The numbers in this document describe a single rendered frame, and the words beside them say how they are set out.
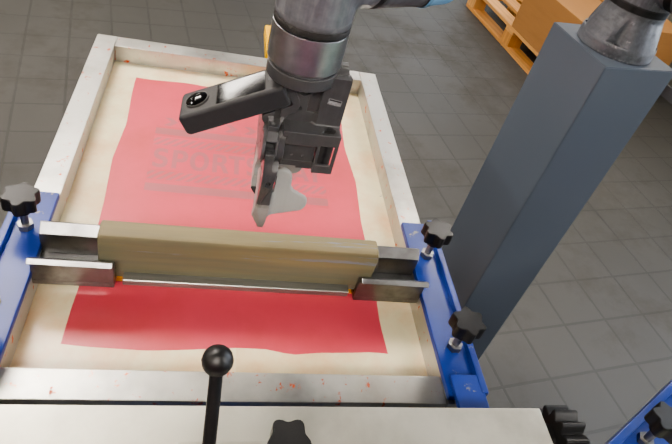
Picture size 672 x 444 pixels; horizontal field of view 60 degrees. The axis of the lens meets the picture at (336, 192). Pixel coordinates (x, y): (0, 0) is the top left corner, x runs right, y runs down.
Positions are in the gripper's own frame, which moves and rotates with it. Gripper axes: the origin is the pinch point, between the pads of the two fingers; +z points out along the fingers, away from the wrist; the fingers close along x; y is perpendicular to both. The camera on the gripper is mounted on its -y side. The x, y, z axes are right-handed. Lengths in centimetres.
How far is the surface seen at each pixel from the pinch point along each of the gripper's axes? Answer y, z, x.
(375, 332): 18.9, 16.3, -7.0
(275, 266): 4.0, 9.6, -1.7
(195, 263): -6.2, 10.1, -1.5
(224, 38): 5, 115, 255
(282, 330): 5.8, 16.4, -7.0
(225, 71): -3, 16, 56
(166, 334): -9.0, 16.5, -7.9
